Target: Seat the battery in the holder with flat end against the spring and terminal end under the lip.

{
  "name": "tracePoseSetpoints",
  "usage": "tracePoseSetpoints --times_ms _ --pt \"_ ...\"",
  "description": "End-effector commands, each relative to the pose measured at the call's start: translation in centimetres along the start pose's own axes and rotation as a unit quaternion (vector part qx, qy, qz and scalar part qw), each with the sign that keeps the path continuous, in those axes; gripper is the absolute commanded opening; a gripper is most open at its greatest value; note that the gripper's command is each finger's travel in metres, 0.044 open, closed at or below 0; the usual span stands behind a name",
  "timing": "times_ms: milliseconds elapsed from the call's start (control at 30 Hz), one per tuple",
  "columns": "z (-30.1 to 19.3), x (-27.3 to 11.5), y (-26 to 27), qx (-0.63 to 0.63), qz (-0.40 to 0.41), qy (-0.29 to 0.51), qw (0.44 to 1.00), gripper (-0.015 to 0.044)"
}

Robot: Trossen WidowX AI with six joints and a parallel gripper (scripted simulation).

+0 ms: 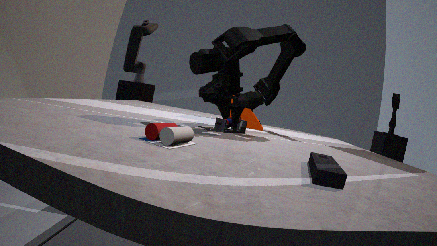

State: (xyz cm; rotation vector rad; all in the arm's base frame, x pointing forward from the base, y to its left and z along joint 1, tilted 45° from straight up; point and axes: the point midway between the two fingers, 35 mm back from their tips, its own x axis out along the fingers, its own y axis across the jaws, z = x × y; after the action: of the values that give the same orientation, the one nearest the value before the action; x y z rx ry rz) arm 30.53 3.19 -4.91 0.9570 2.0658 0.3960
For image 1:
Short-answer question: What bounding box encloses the red and blue battery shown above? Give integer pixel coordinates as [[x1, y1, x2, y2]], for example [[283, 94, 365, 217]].
[[225, 116, 242, 129]]

